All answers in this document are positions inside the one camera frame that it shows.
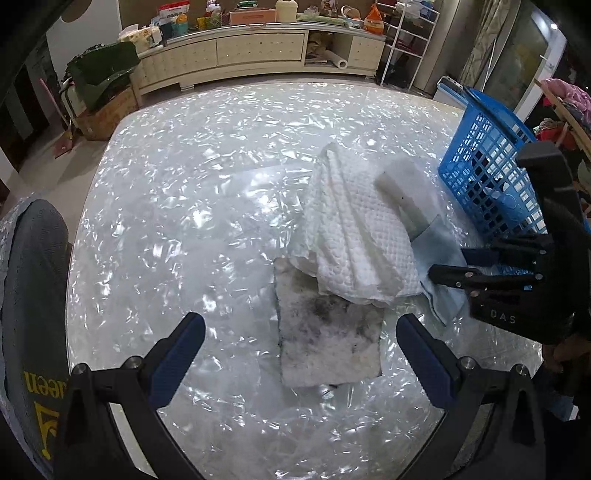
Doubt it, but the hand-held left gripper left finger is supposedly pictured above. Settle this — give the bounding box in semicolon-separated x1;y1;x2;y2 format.
55;312;206;480

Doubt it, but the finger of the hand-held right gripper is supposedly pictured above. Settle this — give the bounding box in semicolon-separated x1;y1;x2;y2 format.
462;235;552;269
429;264;546;296

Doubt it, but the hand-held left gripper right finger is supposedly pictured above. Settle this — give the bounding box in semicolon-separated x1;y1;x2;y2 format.
396;314;550;480

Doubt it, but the light blue cloth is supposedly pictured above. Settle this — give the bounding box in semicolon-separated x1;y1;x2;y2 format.
411;217;469;326

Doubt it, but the grey fluffy pad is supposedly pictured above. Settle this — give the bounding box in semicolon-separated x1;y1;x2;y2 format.
273;257;386;388

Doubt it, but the blue plastic basket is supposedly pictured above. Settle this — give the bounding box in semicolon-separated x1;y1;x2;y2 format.
438;85;555;241

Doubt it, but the white textured cloth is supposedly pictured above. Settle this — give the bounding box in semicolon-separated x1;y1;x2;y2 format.
288;143;426;308

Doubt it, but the person's right hand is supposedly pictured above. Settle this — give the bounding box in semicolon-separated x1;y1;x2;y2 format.
551;335;583;374

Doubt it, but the grey chair with yellow print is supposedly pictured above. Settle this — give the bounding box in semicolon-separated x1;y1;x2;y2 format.
0;198;70;480

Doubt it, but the white storage box blue lid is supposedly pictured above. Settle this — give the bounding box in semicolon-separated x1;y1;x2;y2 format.
434;76;467;109

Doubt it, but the wooden rack with clothes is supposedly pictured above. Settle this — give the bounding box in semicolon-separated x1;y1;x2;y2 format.
533;78;591;153

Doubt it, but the patterned curtain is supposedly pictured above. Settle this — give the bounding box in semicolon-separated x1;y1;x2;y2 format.
462;0;518;88

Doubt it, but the white metal rack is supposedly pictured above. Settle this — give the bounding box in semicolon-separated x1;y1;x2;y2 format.
379;0;439;90

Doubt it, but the white paper roll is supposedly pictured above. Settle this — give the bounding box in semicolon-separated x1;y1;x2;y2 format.
318;51;348;70

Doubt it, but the cardboard box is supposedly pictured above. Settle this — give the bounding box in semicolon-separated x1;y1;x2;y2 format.
74;88;139;141

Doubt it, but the orange bag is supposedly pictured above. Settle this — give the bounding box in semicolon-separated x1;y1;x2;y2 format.
365;4;385;33

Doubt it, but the green bag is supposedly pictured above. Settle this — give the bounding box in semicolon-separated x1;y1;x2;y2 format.
65;41;141;112

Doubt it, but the cream TV cabinet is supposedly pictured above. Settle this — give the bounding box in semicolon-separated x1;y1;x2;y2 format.
131;23;386;95

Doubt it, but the tissue pack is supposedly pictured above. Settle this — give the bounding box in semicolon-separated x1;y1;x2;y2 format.
119;25;162;47

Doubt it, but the pink box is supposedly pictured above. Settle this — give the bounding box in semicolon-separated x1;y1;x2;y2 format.
229;9;278;26

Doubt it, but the red handled broom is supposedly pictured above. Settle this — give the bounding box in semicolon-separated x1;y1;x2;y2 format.
39;78;75;158

